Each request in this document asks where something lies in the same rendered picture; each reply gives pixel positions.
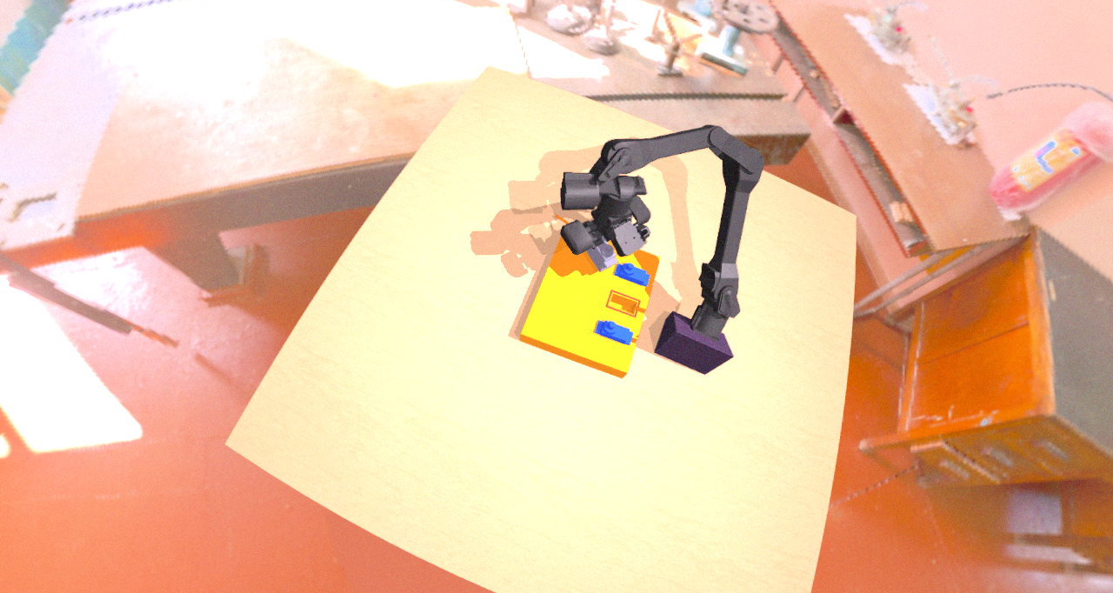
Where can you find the yellow flat deck plate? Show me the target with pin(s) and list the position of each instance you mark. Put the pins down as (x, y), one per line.
(591, 317)

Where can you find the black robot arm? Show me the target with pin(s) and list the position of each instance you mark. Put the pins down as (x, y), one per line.
(742, 169)

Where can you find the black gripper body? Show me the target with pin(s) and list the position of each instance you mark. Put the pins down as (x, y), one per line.
(580, 239)

